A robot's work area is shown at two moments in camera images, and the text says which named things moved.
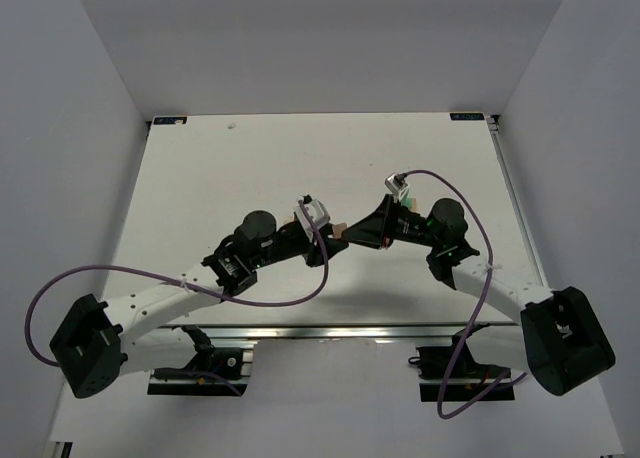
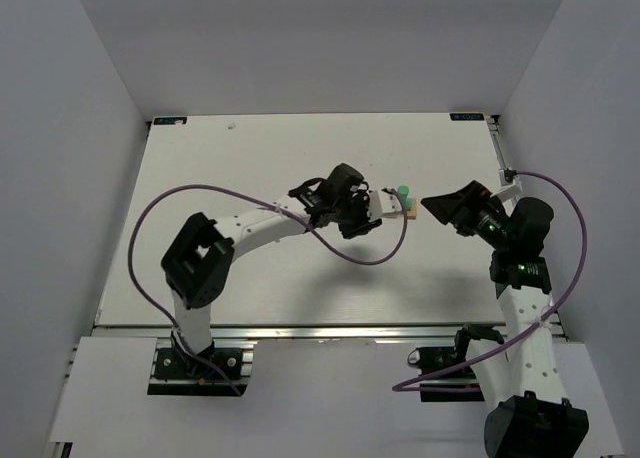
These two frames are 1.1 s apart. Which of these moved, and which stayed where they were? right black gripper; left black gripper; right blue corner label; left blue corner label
Moved: right black gripper; left black gripper
Stayed: right blue corner label; left blue corner label
